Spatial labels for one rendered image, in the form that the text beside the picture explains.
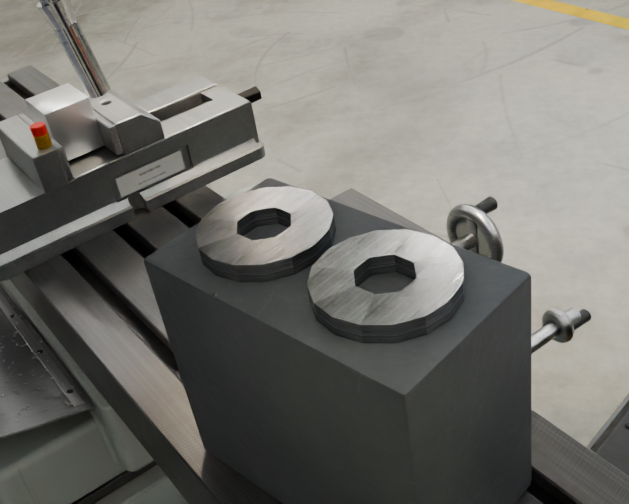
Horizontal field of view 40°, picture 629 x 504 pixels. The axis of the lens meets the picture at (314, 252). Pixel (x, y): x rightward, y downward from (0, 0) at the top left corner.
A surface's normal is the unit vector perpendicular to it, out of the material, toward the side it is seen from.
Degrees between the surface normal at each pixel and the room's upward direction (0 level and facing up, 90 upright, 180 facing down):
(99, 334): 0
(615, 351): 0
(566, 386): 0
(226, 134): 90
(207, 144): 90
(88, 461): 90
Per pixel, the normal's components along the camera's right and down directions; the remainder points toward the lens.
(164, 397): -0.15, -0.80
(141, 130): 0.58, 0.40
